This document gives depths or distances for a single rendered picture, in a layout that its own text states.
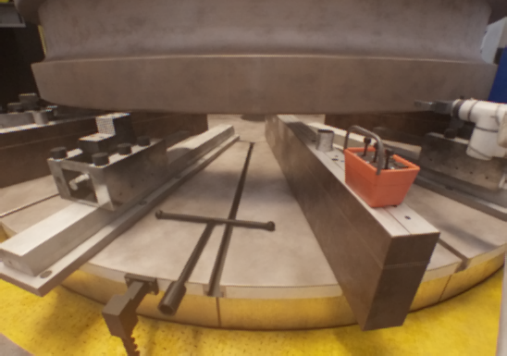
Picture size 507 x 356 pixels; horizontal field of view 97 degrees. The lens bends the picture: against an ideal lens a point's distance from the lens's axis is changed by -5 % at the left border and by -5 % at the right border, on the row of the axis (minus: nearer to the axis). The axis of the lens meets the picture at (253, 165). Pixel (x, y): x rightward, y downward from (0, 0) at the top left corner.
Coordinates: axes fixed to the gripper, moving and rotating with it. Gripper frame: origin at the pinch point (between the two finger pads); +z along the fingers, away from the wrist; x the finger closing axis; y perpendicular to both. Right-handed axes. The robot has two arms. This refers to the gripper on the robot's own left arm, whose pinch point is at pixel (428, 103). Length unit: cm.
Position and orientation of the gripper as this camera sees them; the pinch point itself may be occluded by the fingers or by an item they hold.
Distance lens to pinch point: 144.3
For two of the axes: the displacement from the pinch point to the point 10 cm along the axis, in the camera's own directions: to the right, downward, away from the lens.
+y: 0.0, -9.2, -3.9
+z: -2.9, -3.7, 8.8
